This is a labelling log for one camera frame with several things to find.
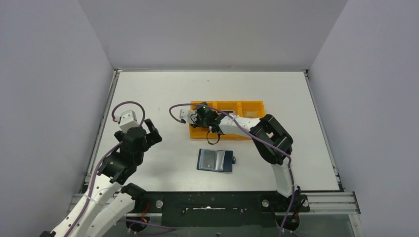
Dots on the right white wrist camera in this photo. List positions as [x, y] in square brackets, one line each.
[188, 116]

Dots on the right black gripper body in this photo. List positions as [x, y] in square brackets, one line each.
[202, 119]

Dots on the gold card in bin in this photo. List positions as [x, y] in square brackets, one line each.
[250, 114]

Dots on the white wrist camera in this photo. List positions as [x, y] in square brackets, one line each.
[126, 120]
[188, 116]

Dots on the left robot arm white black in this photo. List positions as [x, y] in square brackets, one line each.
[109, 197]

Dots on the blue leather card holder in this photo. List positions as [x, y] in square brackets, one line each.
[216, 160]

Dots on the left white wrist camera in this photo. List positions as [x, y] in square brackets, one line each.
[126, 120]

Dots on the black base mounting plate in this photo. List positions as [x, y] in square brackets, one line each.
[266, 209]

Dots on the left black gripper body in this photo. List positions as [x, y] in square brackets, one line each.
[149, 134]

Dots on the orange three-compartment bin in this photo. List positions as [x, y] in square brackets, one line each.
[231, 127]

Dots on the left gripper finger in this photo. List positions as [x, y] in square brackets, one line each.
[153, 138]
[151, 128]

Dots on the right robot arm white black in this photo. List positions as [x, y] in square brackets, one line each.
[272, 141]

